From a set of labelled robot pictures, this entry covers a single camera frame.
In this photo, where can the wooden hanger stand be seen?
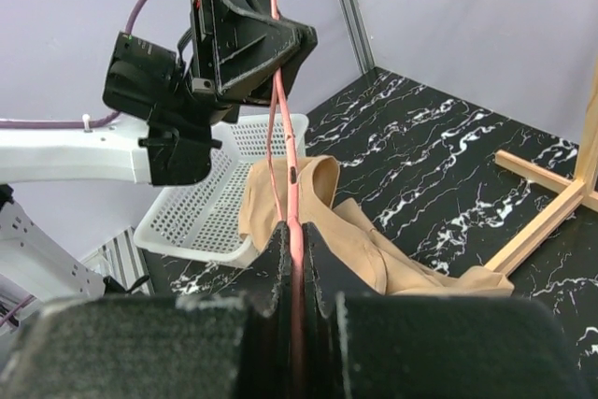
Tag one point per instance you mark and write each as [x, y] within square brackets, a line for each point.
[572, 193]

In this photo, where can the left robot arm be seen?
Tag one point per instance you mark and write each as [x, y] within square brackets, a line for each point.
[179, 130]

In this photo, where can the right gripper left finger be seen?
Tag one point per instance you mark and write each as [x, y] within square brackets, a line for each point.
[230, 344]

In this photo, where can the beige t shirt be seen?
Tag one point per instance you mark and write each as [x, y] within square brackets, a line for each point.
[350, 235]

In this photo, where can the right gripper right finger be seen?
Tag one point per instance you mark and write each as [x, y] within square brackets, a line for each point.
[362, 344]

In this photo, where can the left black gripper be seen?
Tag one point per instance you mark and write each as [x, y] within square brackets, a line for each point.
[238, 47]

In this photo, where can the white plastic basket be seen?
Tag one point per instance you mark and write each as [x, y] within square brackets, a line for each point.
[199, 222]

